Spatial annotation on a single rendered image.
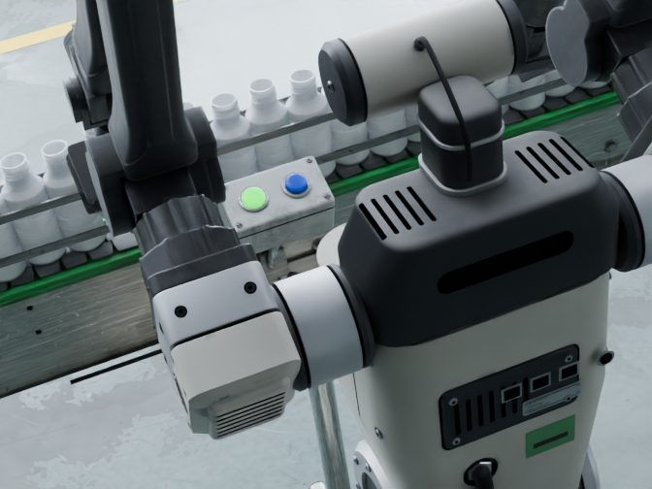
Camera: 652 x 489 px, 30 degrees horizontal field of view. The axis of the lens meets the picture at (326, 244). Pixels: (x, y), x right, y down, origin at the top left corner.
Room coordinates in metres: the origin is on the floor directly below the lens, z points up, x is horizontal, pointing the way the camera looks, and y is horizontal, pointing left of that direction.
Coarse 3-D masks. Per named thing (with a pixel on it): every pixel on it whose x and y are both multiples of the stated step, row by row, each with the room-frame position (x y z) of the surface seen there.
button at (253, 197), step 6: (246, 192) 1.28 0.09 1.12; (252, 192) 1.28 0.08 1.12; (258, 192) 1.28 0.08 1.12; (246, 198) 1.27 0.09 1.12; (252, 198) 1.27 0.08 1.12; (258, 198) 1.27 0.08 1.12; (264, 198) 1.27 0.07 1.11; (246, 204) 1.26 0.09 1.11; (252, 204) 1.26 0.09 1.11; (258, 204) 1.26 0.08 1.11
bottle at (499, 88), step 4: (500, 80) 1.53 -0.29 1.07; (504, 80) 1.54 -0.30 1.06; (492, 84) 1.53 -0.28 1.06; (496, 84) 1.53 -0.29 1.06; (500, 84) 1.53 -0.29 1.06; (504, 84) 1.54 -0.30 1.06; (488, 88) 1.53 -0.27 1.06; (492, 88) 1.53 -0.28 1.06; (496, 88) 1.53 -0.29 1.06; (500, 88) 1.53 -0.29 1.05; (504, 88) 1.54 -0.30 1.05; (492, 92) 1.53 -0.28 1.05; (496, 92) 1.53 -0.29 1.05; (500, 92) 1.53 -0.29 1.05; (504, 92) 1.54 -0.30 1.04; (496, 96) 1.53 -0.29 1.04; (500, 96) 1.53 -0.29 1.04; (508, 104) 1.55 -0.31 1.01; (504, 108) 1.54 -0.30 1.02; (504, 112) 1.54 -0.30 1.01
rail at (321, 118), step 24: (288, 96) 1.51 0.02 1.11; (504, 96) 1.52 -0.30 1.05; (528, 96) 1.53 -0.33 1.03; (312, 120) 1.44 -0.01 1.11; (240, 144) 1.41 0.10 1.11; (360, 144) 1.46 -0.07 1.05; (0, 192) 1.39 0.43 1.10; (0, 216) 1.32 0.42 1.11; (24, 216) 1.32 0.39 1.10; (72, 240) 1.34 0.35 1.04; (0, 264) 1.31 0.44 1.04
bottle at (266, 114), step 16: (256, 80) 1.48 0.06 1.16; (256, 96) 1.45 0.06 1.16; (272, 96) 1.45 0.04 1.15; (256, 112) 1.45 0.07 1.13; (272, 112) 1.45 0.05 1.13; (256, 128) 1.44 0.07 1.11; (272, 128) 1.43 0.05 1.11; (256, 144) 1.44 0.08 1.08; (272, 144) 1.44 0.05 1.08; (288, 144) 1.45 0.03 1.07; (272, 160) 1.43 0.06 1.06; (288, 160) 1.44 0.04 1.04
